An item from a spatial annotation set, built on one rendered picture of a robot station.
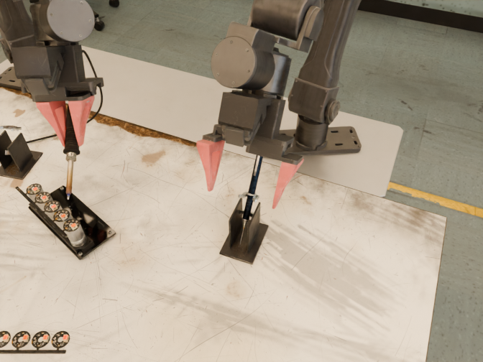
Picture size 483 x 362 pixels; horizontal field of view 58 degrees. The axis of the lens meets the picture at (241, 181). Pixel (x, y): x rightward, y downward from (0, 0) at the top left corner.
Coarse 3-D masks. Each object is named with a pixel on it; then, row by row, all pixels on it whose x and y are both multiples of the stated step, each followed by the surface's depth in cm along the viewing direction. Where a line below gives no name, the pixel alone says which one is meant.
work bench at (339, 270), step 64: (128, 128) 93; (0, 192) 81; (128, 192) 81; (192, 192) 81; (256, 192) 81; (320, 192) 81; (0, 256) 71; (64, 256) 71; (128, 256) 71; (192, 256) 71; (256, 256) 71; (320, 256) 71; (384, 256) 71; (0, 320) 64; (64, 320) 64; (128, 320) 64; (192, 320) 64; (256, 320) 64; (320, 320) 64; (384, 320) 64
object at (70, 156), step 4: (68, 152) 66; (72, 152) 66; (68, 156) 66; (72, 156) 66; (68, 160) 66; (72, 160) 66; (68, 164) 66; (72, 164) 66; (68, 168) 66; (72, 168) 66; (68, 172) 65; (72, 172) 66; (68, 176) 65; (72, 176) 66; (68, 180) 65; (72, 180) 66; (68, 184) 65; (68, 188) 65; (68, 192) 65
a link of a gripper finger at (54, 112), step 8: (40, 104) 62; (48, 104) 62; (56, 104) 65; (64, 104) 68; (48, 112) 63; (56, 112) 68; (64, 112) 68; (48, 120) 64; (56, 120) 64; (64, 120) 68; (56, 128) 65; (64, 128) 68; (64, 136) 67; (64, 144) 67
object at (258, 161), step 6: (258, 156) 67; (258, 162) 67; (258, 168) 67; (252, 174) 68; (258, 174) 68; (252, 180) 68; (252, 186) 68; (252, 192) 68; (246, 204) 69; (246, 210) 69; (246, 216) 69
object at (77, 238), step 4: (80, 228) 68; (68, 232) 67; (72, 232) 67; (76, 232) 68; (80, 232) 69; (68, 236) 68; (72, 236) 68; (76, 236) 68; (80, 236) 69; (84, 236) 70; (72, 240) 69; (76, 240) 69; (80, 240) 69; (84, 240) 70; (72, 244) 70; (76, 244) 70; (80, 244) 70
